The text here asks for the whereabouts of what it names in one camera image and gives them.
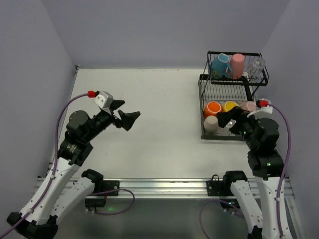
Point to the pink tumbler cup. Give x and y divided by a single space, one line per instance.
237 63

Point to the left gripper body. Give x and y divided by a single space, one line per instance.
116 119

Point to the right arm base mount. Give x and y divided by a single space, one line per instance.
215 187

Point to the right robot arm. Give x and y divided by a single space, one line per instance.
268 219

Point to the clear glass upper rack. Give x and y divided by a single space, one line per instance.
255 68

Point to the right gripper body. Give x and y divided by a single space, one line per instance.
237 122

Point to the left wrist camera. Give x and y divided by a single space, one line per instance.
103 99

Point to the clear glass cup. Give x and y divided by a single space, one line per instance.
230 124

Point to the left control box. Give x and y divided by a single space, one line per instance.
92 204

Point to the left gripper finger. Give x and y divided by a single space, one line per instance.
128 119
115 104

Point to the beige cup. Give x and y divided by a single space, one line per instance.
211 124

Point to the control box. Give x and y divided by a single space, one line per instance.
92 204
230 204

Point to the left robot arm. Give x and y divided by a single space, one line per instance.
41 216

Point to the pink ceramic mug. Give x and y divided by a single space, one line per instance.
248 106

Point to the black dish rack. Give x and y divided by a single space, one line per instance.
225 89

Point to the aluminium mounting rail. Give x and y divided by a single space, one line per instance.
174 188

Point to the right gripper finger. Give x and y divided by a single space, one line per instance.
225 117
235 129

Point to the orange mug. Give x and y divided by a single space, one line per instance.
212 108

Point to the right control box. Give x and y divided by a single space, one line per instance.
230 204

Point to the blue mug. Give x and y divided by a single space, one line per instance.
220 66

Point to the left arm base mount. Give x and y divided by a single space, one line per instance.
109 185

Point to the yellow mug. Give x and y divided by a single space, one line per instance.
228 105

